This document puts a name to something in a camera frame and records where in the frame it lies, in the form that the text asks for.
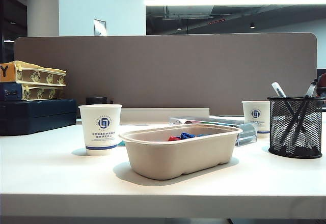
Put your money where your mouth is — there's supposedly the black mesh pen holder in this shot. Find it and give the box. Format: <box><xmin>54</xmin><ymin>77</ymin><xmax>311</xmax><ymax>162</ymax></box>
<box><xmin>266</xmin><ymin>96</ymin><xmax>325</xmax><ymax>159</ymax></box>

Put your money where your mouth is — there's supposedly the brown desk divider panel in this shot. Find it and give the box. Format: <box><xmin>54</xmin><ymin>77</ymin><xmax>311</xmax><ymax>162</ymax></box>
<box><xmin>13</xmin><ymin>32</ymin><xmax>318</xmax><ymax>116</ymax></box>

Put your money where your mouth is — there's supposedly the teal magnetic letter package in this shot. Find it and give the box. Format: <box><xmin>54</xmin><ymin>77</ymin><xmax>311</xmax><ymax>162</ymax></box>
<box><xmin>168</xmin><ymin>116</ymin><xmax>246</xmax><ymax>128</ymax></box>

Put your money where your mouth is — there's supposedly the blue round magnetic letter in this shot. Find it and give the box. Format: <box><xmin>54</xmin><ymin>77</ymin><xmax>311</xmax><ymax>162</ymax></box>
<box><xmin>179</xmin><ymin>131</ymin><xmax>204</xmax><ymax>141</ymax></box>

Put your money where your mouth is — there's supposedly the beige pulp fibre tray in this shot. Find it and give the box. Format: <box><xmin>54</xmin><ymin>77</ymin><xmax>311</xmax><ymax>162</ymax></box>
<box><xmin>118</xmin><ymin>123</ymin><xmax>243</xmax><ymax>181</ymax></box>

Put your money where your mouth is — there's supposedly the black mug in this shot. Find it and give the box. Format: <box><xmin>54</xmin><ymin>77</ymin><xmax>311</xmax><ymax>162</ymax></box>
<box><xmin>85</xmin><ymin>96</ymin><xmax>114</xmax><ymax>106</ymax></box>

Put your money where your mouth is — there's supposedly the white paper cup blue logo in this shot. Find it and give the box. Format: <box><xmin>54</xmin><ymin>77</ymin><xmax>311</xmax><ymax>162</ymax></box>
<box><xmin>241</xmin><ymin>100</ymin><xmax>271</xmax><ymax>138</ymax></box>
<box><xmin>77</xmin><ymin>103</ymin><xmax>123</xmax><ymax>156</ymax></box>

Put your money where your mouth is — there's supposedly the clear plastic chip case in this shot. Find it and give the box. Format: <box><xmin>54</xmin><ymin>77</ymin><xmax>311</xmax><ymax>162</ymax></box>
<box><xmin>235</xmin><ymin>121</ymin><xmax>258</xmax><ymax>147</ymax></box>

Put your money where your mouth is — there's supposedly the white ceiling strip light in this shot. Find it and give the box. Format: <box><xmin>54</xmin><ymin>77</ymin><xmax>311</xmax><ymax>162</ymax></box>
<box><xmin>145</xmin><ymin>0</ymin><xmax>326</xmax><ymax>6</ymax></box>

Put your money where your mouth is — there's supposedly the yellow patterned flat box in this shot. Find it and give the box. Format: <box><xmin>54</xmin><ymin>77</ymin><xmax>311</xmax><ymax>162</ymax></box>
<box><xmin>14</xmin><ymin>60</ymin><xmax>67</xmax><ymax>87</ymax></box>
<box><xmin>21</xmin><ymin>83</ymin><xmax>65</xmax><ymax>101</ymax></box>

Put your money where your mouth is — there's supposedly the dark blue plastic case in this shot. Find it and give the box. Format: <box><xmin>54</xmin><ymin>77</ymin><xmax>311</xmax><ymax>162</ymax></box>
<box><xmin>0</xmin><ymin>98</ymin><xmax>77</xmax><ymax>136</ymax></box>

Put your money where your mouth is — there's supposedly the small blue box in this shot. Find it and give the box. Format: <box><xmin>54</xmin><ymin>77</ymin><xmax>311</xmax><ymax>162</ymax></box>
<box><xmin>0</xmin><ymin>82</ymin><xmax>22</xmax><ymax>101</ymax></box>

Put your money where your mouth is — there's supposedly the orange box with letter Y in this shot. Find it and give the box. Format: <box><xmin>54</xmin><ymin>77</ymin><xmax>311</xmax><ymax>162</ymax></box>
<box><xmin>0</xmin><ymin>63</ymin><xmax>16</xmax><ymax>83</ymax></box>

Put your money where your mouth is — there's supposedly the small wall sign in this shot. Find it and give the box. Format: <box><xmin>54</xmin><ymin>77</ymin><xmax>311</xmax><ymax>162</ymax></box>
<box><xmin>93</xmin><ymin>18</ymin><xmax>107</xmax><ymax>36</ymax></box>

